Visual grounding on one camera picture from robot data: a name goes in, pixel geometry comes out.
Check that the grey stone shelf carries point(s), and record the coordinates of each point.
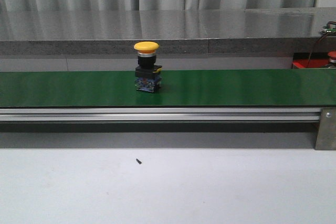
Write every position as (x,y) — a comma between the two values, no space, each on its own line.
(112,32)

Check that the green conveyor belt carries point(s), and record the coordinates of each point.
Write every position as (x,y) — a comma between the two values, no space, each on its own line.
(252,87)

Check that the small green circuit board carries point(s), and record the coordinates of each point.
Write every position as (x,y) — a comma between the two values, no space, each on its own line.
(329,28)

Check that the grey metal bracket plate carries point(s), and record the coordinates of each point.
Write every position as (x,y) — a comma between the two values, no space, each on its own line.
(326,132)

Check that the red plate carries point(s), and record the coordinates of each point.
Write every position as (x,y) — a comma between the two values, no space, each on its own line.
(316,60)

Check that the red mushroom push button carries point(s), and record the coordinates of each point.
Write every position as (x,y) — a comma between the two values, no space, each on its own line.
(331,60)

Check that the aluminium conveyor rail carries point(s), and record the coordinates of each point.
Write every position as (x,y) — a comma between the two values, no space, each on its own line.
(162,114)

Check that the yellow mushroom push button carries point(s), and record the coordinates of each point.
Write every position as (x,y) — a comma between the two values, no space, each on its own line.
(147,73)

